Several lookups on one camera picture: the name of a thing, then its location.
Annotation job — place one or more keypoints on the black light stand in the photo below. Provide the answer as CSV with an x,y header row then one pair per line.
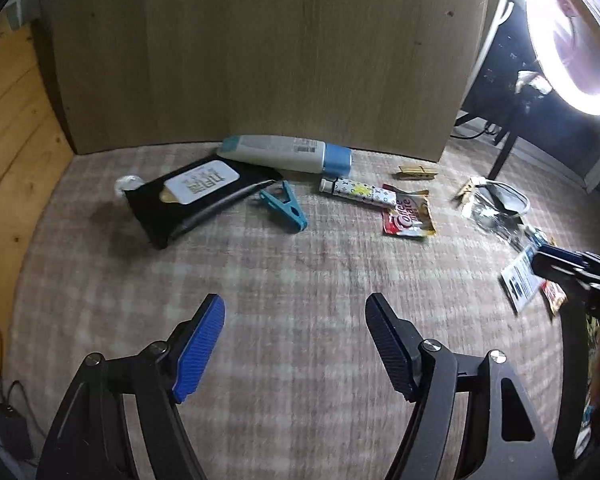
x,y
510,135

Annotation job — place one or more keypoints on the teal plastic clothespin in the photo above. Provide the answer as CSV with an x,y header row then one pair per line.
x,y
285,207

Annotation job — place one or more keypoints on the white printed card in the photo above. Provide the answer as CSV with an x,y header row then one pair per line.
x,y
520,280

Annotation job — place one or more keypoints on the black power adapter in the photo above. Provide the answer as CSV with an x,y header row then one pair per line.
x,y
14,430

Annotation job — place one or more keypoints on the white tube with blue cap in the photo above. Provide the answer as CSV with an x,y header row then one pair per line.
x,y
280,152

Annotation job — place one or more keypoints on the clear plastic bag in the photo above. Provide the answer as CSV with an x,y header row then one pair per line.
x,y
500,220

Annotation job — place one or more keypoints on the wooden cabinet panel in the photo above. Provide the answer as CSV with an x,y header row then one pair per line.
x,y
260,55

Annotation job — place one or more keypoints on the patterned white small tube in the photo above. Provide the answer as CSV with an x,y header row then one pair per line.
x,y
355,191

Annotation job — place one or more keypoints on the black wet wipes pack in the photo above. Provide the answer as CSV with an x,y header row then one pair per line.
x,y
200,200

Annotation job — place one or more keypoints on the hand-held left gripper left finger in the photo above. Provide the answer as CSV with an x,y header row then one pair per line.
x,y
200,352

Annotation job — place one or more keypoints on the brown snack sachet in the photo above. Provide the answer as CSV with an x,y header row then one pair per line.
x,y
554,297

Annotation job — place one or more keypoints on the red creamer sachet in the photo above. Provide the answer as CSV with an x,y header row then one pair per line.
x,y
409,215

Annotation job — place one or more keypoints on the wooden clothespin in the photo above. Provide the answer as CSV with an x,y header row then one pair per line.
x,y
416,172
467,192

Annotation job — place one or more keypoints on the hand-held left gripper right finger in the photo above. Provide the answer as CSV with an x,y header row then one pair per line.
x,y
390,352

